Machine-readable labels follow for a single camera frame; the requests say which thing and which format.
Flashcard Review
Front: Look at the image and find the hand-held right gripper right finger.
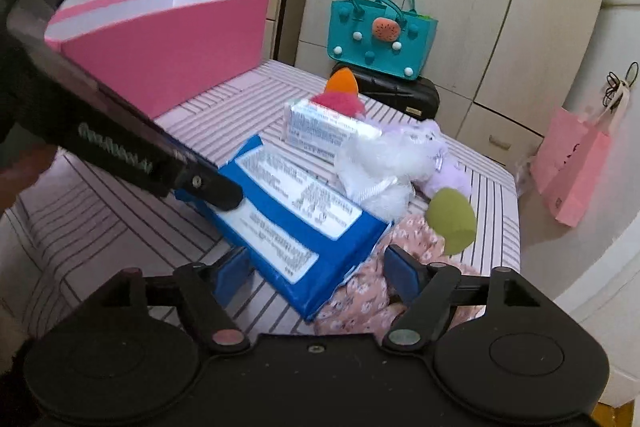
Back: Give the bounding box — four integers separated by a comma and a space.
382, 244, 543, 353

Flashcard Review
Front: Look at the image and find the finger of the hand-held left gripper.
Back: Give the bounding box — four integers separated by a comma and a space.
167, 146, 245, 212

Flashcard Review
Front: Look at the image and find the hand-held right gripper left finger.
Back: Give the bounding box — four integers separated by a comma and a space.
100, 247, 253, 355

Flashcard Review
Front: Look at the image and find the pink floral cloth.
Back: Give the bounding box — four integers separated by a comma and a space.
315, 213, 483, 336

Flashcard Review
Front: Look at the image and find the blue wet wipes pack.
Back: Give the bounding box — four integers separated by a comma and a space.
175, 134, 396, 322

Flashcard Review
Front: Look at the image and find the green makeup sponge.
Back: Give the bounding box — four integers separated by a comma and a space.
425, 188, 477, 256

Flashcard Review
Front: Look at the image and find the white plush toy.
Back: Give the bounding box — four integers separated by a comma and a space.
334, 134, 413, 218

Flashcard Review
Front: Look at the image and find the white tissue pack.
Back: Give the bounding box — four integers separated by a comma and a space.
282, 98, 383, 162

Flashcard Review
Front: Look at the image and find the pink cardboard box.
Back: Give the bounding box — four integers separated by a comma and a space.
44, 0, 271, 120

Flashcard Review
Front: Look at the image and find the pink fluffy pompom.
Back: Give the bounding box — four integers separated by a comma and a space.
312, 91, 366, 118

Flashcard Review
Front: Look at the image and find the orange makeup sponge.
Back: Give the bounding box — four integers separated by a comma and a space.
326, 67, 360, 95

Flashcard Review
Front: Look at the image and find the purple plush toy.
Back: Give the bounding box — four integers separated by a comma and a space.
400, 119, 473, 200

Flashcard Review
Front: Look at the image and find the black suitcase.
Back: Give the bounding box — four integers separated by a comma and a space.
330, 62, 441, 122

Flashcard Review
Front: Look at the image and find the pink paper bag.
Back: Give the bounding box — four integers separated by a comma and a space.
530, 107, 613, 228

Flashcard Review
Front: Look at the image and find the teal felt handbag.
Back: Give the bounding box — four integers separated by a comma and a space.
327, 0, 438, 82

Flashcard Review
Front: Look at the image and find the hanging cord bundle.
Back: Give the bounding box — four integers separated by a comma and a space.
602, 62, 640, 108

